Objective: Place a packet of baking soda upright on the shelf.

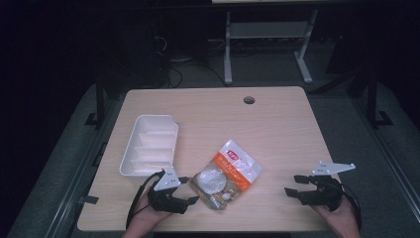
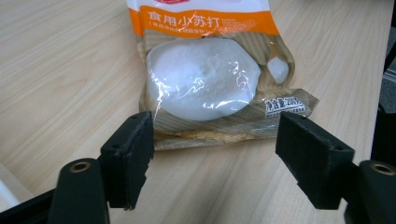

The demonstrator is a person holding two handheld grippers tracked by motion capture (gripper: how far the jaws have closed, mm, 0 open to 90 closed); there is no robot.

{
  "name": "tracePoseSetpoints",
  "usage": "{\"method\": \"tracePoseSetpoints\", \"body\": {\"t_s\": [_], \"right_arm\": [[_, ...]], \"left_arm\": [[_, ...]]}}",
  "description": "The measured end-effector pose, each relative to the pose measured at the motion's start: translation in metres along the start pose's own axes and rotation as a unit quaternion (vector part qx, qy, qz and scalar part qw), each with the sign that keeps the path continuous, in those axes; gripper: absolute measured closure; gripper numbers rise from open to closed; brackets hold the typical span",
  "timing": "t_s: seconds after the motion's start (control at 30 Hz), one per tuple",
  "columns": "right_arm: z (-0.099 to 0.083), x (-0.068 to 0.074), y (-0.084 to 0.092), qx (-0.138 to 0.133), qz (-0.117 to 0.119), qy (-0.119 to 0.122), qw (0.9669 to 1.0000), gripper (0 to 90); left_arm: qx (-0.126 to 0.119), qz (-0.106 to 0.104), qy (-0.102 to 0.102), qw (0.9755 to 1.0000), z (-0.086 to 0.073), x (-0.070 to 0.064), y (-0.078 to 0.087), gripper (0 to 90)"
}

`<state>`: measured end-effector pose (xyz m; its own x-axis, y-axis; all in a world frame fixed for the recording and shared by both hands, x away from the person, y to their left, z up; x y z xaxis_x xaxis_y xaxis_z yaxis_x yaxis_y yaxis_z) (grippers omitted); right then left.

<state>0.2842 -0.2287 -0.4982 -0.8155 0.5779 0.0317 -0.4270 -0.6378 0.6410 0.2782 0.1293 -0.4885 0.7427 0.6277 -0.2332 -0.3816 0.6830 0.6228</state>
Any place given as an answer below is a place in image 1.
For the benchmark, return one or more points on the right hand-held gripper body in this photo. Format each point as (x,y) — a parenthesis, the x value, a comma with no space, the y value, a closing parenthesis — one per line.
(325,193)

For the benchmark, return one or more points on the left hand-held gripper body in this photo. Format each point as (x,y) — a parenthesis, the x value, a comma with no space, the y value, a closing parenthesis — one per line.
(166,198)

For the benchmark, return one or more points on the white plastic storage bin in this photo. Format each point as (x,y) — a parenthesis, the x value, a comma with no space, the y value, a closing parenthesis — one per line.
(150,148)

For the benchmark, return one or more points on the clear plastic bag orange label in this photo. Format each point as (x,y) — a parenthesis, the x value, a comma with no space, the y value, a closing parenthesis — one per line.
(231,170)

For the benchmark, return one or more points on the person's left hand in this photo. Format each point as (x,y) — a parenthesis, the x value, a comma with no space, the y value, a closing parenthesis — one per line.
(145,214)

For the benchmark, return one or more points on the person's right hand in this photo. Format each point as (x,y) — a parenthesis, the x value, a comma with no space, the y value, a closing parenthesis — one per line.
(341,216)

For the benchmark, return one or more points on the black table edge clip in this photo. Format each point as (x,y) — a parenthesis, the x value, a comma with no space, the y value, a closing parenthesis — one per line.
(89,199)

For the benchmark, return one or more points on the black metal stand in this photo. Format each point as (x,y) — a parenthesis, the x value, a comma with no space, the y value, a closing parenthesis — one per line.
(99,102)
(372,102)

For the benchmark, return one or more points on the white metal table frame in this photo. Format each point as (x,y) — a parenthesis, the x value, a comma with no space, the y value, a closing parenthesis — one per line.
(264,29)

